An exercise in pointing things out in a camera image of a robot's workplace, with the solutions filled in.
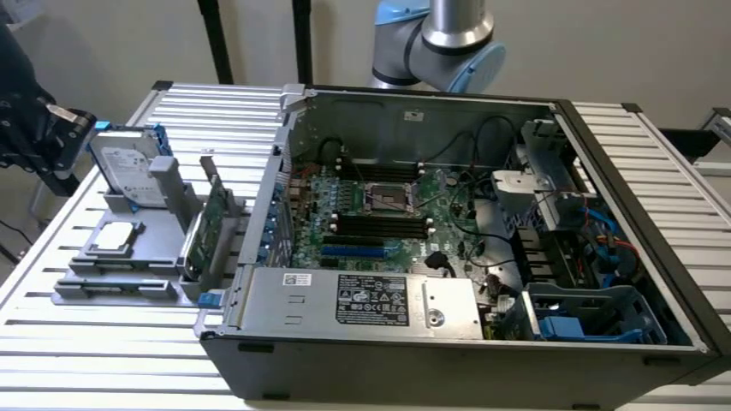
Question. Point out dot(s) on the green motherboard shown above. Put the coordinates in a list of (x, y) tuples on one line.
[(452, 214)]

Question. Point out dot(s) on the black metal bracket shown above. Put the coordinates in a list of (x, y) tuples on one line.
[(58, 184)]

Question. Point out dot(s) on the blue expansion slot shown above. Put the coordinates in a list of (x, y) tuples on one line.
[(353, 248), (352, 255)]

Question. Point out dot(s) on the silver hard disk blue caddy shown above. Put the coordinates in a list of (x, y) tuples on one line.
[(129, 171)]

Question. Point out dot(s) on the silver power supply unit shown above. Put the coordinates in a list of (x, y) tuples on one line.
[(321, 304)]

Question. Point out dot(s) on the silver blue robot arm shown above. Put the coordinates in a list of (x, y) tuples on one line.
[(457, 25)]

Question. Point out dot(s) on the silver disk bay cage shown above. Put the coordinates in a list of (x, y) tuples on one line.
[(549, 171)]

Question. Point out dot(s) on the black power connector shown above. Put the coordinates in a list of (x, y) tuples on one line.
[(440, 262)]

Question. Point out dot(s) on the silver CPU socket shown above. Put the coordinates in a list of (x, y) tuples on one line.
[(389, 197)]

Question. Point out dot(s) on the gray plastic fan shroud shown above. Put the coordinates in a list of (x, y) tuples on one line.
[(514, 184)]

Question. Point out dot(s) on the blue case latch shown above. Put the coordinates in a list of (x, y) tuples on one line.
[(210, 299)]

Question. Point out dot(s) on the black open PC case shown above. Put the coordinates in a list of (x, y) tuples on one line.
[(400, 368)]

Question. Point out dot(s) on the aluminium rail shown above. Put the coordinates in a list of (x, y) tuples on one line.
[(714, 128)]

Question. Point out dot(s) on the green RAM stick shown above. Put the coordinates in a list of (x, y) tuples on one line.
[(126, 291), (117, 264)]

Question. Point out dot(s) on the black RAM slot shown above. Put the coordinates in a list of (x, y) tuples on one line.
[(382, 218), (384, 169), (382, 228), (384, 164), (384, 174), (382, 223), (382, 234), (384, 178)]

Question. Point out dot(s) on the thick black pole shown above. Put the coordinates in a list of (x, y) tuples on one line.
[(217, 43)]

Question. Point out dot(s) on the gray parts rack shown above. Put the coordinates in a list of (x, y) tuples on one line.
[(161, 227)]

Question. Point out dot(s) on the thin black pole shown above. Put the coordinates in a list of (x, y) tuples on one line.
[(303, 43)]

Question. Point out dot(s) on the green graphics card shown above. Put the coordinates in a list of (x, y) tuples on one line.
[(209, 222)]

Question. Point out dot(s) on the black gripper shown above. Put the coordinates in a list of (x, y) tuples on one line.
[(29, 128)]

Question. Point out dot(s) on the blue gray drive bay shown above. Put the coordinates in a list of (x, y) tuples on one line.
[(594, 312)]

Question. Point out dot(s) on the silver CPU chip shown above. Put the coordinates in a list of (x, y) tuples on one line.
[(117, 236)]

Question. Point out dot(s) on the black box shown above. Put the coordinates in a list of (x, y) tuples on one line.
[(686, 143)]

